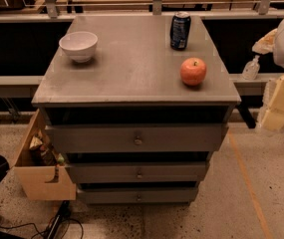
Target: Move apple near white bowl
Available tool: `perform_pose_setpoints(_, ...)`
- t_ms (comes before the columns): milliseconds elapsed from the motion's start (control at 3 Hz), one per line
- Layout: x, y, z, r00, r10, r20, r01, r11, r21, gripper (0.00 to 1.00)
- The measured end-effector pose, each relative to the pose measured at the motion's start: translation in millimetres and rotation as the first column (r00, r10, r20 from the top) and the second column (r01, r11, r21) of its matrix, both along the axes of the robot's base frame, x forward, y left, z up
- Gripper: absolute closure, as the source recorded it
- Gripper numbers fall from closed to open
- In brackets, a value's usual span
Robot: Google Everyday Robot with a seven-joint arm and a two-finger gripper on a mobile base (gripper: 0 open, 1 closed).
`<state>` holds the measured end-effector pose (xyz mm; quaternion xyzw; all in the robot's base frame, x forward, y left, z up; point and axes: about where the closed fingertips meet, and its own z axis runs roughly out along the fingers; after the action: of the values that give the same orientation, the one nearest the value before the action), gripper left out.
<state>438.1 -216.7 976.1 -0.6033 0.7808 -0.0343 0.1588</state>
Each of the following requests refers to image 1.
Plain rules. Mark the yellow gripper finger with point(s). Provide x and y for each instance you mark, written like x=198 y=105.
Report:
x=271 y=114
x=265 y=45

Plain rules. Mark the red apple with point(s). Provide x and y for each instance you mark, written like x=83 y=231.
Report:
x=193 y=71

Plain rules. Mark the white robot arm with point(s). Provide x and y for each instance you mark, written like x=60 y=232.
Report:
x=278 y=52

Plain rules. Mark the white ceramic bowl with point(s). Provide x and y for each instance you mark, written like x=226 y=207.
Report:
x=79 y=46

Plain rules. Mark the clear sanitizer bottle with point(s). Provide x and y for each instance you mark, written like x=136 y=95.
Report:
x=251 y=69

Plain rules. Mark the blue soda can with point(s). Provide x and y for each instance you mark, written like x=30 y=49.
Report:
x=179 y=30

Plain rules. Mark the top grey drawer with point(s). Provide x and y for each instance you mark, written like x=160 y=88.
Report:
x=112 y=138

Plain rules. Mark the grey drawer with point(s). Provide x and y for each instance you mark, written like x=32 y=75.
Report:
x=112 y=138
x=146 y=195
x=128 y=172

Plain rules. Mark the grey drawer cabinet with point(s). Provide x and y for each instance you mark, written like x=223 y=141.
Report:
x=134 y=79

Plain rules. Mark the bottom grey drawer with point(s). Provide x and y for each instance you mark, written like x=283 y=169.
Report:
x=146 y=195

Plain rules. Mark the middle grey drawer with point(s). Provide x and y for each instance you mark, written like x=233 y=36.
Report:
x=128 y=172

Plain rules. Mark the snack bags in box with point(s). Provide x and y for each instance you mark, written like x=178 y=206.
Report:
x=44 y=154

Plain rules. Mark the wooden side box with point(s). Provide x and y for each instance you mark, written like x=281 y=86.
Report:
x=40 y=181

